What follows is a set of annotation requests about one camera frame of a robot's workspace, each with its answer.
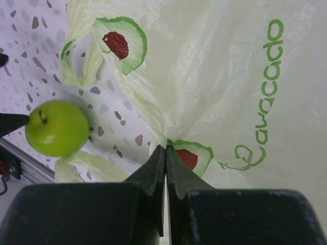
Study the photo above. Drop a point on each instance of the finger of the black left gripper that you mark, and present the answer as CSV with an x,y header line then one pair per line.
x,y
11,122

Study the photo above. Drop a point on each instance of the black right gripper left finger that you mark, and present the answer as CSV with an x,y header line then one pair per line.
x,y
143,198

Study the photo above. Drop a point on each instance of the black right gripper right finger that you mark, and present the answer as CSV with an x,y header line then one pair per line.
x,y
184,188

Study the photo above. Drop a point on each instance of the green fake apple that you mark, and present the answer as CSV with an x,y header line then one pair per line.
x,y
57,128

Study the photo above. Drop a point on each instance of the light green avocado plastic bag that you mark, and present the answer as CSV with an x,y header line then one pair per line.
x,y
240,86

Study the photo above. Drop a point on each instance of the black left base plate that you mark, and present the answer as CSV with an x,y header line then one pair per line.
x,y
10,168

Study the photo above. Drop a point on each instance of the aluminium rail frame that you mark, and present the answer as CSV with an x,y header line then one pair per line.
x,y
32,170

